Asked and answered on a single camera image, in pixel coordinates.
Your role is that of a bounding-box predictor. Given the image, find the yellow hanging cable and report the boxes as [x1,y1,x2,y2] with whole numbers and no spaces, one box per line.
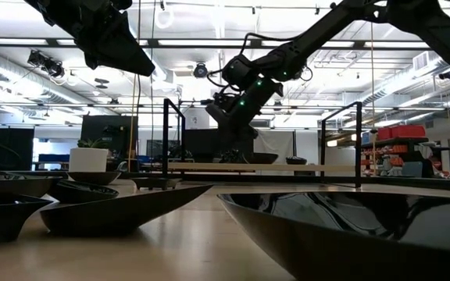
[127,73,138,173]

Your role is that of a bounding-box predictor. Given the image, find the black overhead frame beam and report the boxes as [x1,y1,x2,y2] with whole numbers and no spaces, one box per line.
[0,37,431,50]

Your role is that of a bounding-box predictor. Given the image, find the thin hanging rope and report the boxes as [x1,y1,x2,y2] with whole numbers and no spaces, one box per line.
[369,23,377,173]

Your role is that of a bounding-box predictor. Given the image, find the black partition panel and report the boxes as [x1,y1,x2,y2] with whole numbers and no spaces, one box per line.
[0,126,35,172]
[184,128,255,164]

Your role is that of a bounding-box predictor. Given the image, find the white hanging cable loop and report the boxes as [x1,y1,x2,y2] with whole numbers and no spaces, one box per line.
[153,6,176,30]

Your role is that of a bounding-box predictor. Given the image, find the black leaf-shaped mini plate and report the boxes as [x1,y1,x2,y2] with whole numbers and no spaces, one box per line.
[0,173,63,199]
[247,152,280,165]
[67,171,122,187]
[216,190,450,281]

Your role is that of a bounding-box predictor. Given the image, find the storage rack with bins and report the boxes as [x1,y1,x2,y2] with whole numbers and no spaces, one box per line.
[355,124,450,179]

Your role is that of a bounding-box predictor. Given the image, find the round black overhead camera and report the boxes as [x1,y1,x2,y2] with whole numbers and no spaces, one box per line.
[192,61,209,80]

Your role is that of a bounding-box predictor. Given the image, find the white pot with succulent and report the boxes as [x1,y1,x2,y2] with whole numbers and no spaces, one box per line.
[68,137,109,173]

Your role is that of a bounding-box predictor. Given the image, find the black hanging cable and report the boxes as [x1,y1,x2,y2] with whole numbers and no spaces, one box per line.
[135,0,143,130]

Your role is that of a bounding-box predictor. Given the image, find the red storage bin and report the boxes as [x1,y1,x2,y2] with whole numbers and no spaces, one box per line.
[376,124,427,141]

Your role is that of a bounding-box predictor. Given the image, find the black ceiling spotlight cluster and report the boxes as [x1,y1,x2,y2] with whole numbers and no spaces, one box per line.
[27,48,66,79]

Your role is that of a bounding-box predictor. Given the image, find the small dark monitor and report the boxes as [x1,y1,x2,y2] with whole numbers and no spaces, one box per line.
[145,139,164,159]

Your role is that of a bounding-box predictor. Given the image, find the white hanging cloth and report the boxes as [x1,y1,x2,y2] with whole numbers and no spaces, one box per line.
[252,129,295,165]

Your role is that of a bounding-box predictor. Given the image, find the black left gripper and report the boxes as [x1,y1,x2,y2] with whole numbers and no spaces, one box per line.
[23,0,156,77]

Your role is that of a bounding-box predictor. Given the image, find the black background metal frame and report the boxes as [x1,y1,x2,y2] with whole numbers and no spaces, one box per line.
[177,99,241,130]

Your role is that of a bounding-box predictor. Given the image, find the wooden riser shelf black legs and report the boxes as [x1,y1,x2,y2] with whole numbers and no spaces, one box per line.
[161,98,363,189]

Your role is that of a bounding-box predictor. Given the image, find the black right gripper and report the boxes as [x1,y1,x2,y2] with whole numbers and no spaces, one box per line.
[224,76,284,157]

